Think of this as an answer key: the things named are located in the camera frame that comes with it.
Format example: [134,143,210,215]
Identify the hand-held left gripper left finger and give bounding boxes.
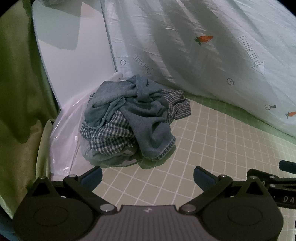
[28,166,118,215]

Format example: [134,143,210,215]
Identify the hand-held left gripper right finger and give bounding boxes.
[179,166,270,215]

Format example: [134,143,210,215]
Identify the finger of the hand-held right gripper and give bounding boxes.
[279,160,296,173]
[246,169,296,194]

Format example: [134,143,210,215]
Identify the blue denim jeans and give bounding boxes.
[84,75,176,161]

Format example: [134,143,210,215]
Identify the pale teal garment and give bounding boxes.
[81,148,139,167]

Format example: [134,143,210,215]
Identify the green grid pattern mat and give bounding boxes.
[92,96,296,241]

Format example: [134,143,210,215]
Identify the blue white checked shirt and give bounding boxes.
[80,89,192,160]

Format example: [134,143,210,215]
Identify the clear plastic bag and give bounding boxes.
[50,72,123,178]

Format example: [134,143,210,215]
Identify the green curtain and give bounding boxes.
[0,0,58,219]

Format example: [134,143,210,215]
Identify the white board panel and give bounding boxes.
[31,0,118,109]

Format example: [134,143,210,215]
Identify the white carrot print quilt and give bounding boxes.
[102,0,296,138]

